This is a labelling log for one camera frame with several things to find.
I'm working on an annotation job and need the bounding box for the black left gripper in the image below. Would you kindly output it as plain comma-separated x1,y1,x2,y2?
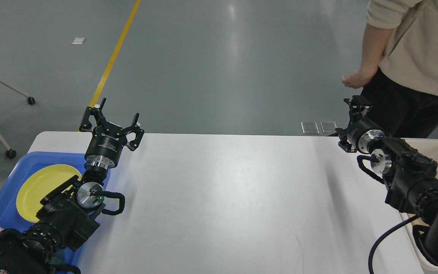
79,97,144,170

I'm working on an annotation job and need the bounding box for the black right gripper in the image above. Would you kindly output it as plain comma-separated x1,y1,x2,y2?
335,95,386,154

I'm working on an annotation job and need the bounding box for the yellow plastic plate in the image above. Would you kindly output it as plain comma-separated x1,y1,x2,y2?
16,164,81,223

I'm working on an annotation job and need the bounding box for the person right forearm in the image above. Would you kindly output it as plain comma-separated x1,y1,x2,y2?
359,23,394,77

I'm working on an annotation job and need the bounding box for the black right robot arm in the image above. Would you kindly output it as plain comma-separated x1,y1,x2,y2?
335,95,438,274

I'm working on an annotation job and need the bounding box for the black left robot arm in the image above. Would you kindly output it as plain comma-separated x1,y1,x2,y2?
0,98,144,274

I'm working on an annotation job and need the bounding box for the person right hand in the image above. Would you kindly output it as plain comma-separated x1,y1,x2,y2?
342,68,377,89

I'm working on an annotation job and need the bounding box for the metal floor plate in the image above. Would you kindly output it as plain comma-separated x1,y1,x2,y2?
300,121,337,135

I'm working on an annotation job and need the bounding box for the blue plastic tray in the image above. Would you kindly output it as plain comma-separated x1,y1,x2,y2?
0,152,112,274

